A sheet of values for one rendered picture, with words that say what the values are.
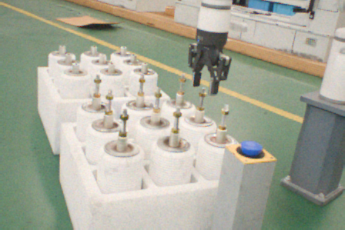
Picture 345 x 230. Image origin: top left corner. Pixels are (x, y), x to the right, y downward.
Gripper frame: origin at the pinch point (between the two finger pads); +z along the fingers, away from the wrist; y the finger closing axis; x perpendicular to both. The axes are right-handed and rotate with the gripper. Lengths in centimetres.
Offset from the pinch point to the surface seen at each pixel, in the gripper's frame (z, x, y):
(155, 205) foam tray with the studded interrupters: 19.0, -21.5, 15.6
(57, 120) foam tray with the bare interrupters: 23, -23, -40
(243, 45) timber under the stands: 31, 154, -144
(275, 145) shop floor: 35, 55, -18
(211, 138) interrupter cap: 9.3, -4.1, 10.0
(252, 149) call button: 1.6, -10.9, 28.7
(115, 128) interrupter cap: 9.1, -22.4, -2.5
